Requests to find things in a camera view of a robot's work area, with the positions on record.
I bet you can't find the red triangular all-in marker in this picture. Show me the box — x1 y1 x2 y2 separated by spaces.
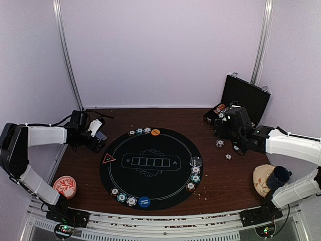
102 153 116 164

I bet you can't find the clear round dealer button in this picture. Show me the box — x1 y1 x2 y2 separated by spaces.
189 156 203 167

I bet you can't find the yellow big blind button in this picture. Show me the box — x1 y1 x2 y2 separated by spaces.
151 129 161 136

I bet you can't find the blue small blind button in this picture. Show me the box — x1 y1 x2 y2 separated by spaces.
138 196 151 208

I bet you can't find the blue patterned card deck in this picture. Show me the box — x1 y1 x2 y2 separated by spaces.
96 131 107 141

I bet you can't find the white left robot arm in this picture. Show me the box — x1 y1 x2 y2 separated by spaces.
1 119 106 223

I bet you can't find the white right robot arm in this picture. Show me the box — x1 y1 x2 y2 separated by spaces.
214 119 320 222

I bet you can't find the green poker chip stack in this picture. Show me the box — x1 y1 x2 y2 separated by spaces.
233 146 240 152

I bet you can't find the brown poker chip stack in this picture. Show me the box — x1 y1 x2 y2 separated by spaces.
225 154 232 160

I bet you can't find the blue white chip stack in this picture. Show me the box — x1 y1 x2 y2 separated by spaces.
216 140 224 148

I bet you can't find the red chip row in case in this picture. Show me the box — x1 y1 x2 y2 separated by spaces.
213 104 226 114

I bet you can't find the round wooden coaster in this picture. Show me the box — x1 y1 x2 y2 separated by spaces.
253 164 276 197

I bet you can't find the black poker chip case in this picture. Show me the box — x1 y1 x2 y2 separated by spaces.
203 75 271 126

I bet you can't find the red white patterned cup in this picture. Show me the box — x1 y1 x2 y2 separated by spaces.
53 176 77 200

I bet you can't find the dark blue mug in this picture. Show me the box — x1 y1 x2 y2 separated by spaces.
266 166 292 190

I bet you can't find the round black poker mat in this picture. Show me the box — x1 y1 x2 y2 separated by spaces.
100 127 203 211

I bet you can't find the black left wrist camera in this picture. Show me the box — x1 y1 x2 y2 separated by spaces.
67 110 90 131

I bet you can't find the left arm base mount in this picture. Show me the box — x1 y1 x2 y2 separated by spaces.
41 196 90 240

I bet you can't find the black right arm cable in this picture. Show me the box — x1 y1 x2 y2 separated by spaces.
265 200 291 238

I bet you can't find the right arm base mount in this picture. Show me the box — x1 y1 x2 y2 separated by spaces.
240 201 283 238

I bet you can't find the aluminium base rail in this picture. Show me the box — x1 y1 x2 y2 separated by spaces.
24 197 309 241

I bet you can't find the aluminium frame post right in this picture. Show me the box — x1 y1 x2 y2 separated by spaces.
250 0 275 86

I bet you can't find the aluminium frame post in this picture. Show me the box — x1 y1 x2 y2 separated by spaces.
250 0 275 86
53 0 84 110

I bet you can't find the aluminium frame post left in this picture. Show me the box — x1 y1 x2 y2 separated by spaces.
53 0 84 110

